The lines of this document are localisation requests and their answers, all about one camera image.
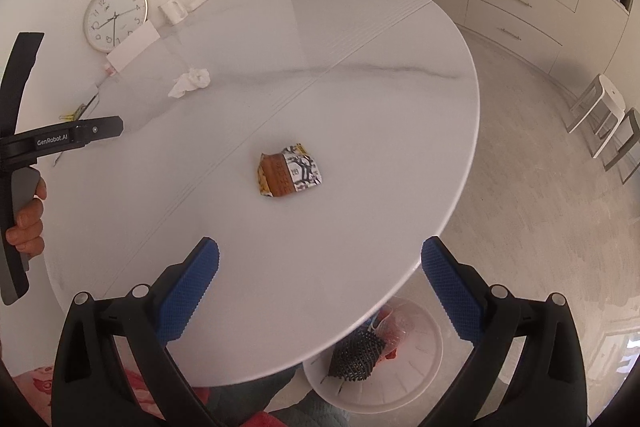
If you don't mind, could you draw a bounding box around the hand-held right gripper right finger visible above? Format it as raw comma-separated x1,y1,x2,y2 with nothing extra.
421,236,588,427

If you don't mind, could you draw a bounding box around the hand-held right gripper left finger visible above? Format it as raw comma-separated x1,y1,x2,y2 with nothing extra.
51,237,221,427

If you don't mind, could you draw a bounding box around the white trash bin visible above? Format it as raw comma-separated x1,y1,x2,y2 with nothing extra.
302,297,444,414

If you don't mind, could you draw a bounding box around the black foam net sleeve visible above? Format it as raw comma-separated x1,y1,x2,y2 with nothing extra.
327,329,387,383

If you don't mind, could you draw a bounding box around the brown snack wrapper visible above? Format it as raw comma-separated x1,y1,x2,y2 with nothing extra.
257,144,323,198

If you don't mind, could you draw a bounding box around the white tissue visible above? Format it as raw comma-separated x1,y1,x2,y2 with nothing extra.
167,67,211,98

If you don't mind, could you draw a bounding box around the person's left hand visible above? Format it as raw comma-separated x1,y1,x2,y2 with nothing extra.
5,180,47,259

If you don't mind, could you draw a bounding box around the white cardboard box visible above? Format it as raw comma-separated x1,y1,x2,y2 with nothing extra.
106,20,161,72

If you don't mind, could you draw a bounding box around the dark teal clothing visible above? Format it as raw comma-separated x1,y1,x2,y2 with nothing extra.
200,369,351,427

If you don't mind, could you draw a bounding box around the white mug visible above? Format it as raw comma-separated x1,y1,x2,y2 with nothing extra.
159,0,190,25

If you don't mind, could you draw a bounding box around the pink printed clothing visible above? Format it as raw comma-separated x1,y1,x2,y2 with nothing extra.
10,362,168,423

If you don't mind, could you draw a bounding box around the grey stool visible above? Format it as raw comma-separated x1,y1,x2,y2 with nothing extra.
602,108,640,185

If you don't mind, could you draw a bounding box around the white stool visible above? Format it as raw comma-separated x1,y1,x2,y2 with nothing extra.
567,74,627,158

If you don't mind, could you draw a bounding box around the round white wall clock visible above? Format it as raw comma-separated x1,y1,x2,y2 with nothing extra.
82,0,149,54

